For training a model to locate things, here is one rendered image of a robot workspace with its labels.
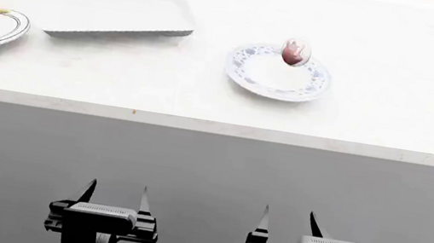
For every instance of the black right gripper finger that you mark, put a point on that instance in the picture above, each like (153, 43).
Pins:
(316, 227)
(263, 220)

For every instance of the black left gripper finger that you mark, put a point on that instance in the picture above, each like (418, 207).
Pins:
(145, 203)
(86, 192)

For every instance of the white plate with blue pattern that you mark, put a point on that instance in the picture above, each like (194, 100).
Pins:
(278, 74)

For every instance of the red egg-shaped dessert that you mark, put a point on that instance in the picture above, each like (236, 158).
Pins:
(295, 53)

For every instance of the white rectangular tray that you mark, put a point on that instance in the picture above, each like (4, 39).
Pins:
(120, 18)

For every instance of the grey left gripper camera box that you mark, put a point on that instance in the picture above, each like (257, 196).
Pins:
(99, 214)

